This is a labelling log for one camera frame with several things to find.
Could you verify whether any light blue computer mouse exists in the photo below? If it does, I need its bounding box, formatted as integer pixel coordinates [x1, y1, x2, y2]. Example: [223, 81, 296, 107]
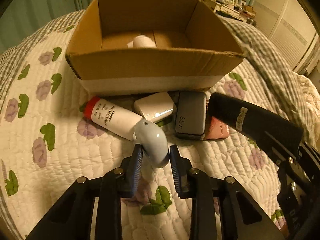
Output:
[133, 119, 169, 168]

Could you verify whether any white bottle red cap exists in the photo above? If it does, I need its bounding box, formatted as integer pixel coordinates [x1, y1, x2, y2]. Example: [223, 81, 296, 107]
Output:
[84, 96, 143, 141]

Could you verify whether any grey 65W power bank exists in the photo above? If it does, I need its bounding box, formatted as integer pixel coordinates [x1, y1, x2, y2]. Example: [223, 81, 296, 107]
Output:
[175, 91, 207, 138]

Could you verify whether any pink rose coaster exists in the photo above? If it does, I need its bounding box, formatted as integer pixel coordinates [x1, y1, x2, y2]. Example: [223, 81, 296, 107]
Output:
[202, 100, 229, 140]

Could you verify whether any black cylindrical umbrella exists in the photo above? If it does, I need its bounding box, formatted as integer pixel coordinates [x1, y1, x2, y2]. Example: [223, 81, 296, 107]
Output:
[208, 93, 303, 153]

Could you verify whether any white square charger box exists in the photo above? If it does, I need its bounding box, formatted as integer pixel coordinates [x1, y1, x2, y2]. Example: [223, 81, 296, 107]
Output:
[134, 92, 175, 123]

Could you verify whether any white floral quilted mat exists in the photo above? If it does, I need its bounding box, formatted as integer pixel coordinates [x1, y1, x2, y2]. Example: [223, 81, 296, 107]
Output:
[0, 24, 301, 240]

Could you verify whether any grey checked duvet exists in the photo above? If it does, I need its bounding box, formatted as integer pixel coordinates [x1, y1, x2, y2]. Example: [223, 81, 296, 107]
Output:
[0, 10, 320, 240]

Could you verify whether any brown cardboard box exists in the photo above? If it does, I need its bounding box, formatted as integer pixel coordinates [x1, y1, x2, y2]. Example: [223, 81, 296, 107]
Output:
[65, 0, 245, 96]

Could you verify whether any white roll in box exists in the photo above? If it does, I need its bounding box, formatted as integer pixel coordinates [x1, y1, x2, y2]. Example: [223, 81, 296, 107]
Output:
[127, 35, 156, 48]

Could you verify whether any white louvred wardrobe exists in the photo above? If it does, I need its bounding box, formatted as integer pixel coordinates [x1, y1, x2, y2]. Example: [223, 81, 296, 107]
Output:
[253, 0, 318, 73]

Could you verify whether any white dressing table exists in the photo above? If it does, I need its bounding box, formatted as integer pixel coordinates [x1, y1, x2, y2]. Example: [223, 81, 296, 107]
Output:
[202, 0, 257, 27]

